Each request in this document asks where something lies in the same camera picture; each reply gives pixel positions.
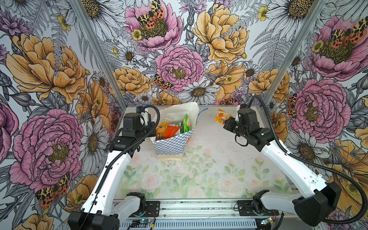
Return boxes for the black left corrugated cable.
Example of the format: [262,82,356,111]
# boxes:
[94,104,161,193]

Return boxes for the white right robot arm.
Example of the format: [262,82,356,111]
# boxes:
[224,108,342,227]

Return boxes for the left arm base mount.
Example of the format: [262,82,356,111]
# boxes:
[132,201,161,218]

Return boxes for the red snack packet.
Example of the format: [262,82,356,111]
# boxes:
[163,126,178,139]

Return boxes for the orange white snack packet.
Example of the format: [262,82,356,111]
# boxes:
[156,122,168,141]

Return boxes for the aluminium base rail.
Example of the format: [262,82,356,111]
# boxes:
[119,198,312,230]

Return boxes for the blue checkered paper bag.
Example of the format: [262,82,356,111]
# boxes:
[151,102,199,161]

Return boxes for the green Lays chips bag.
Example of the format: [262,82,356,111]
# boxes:
[181,114,192,133]

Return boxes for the floral table mat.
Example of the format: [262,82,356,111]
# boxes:
[115,142,291,199]

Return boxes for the small orange white candy packet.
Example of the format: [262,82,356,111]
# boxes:
[214,109,232,125]

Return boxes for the black corrugated cable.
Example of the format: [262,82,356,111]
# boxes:
[94,104,161,193]
[248,95,368,225]

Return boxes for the green white snack packet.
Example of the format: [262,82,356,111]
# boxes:
[175,122,183,136]

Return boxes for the black right corrugated cable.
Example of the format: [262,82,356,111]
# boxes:
[248,95,368,225]

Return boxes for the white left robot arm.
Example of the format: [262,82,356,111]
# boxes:
[68,106,157,230]

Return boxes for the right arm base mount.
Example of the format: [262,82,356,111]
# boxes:
[233,200,279,217]

